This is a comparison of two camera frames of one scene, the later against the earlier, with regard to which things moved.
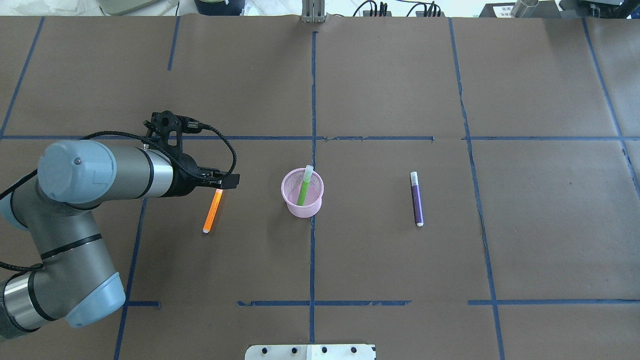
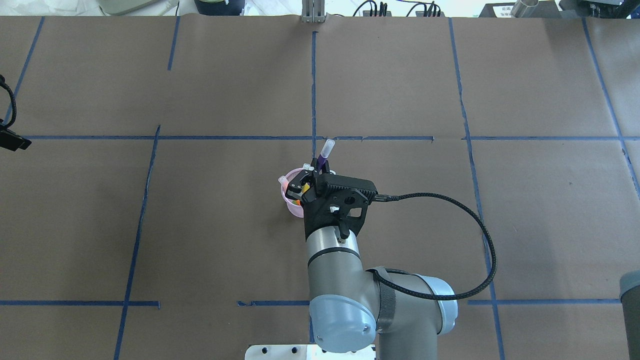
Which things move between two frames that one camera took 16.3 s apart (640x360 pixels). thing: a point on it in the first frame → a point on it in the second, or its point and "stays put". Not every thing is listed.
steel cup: [523, 8] stays put
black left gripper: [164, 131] → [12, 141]
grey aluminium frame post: [313, 11] stays put
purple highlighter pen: [418, 212] → [328, 146]
